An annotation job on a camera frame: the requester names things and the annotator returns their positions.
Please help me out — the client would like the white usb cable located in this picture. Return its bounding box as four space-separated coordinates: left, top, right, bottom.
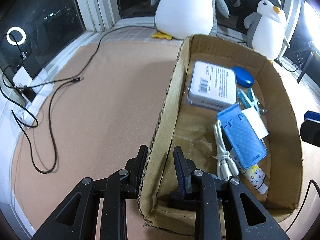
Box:
212 119 240 182

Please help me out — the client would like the white power adapter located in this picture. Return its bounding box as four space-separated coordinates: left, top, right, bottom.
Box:
242 107 269 140

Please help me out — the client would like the blue plastic phone stand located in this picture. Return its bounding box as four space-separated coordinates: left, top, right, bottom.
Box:
216 103 267 169

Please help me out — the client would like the blue clothes peg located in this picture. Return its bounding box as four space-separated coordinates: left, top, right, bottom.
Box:
236 88 268 115

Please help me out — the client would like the patterned white lighter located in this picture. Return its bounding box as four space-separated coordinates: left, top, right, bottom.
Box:
229 150 268 194

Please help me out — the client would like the cardboard box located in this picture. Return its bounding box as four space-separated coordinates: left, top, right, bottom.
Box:
138 35 303 236

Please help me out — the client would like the blue round key fob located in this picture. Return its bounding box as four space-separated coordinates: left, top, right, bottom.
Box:
232 66 254 88

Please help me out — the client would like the white square product box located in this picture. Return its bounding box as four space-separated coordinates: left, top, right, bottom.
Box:
187 60 236 112

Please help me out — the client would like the black stand leg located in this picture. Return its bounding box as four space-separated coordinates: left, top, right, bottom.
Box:
297 51 313 83

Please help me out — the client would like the small grey white penguin plush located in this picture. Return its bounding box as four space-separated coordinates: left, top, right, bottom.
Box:
244 0 290 60

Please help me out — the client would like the pink plaid blanket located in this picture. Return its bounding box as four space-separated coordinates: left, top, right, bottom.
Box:
90 23 247 46

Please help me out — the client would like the white charger at window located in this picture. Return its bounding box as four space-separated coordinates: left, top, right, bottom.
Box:
12 67 33 88

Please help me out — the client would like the large grey white penguin plush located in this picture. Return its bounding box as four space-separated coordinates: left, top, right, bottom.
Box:
151 0 230 40

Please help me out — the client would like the black cable on floor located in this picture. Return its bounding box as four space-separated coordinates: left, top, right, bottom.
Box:
11 24 156 174

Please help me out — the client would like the white ring light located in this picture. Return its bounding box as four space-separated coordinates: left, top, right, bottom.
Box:
6 26 27 46

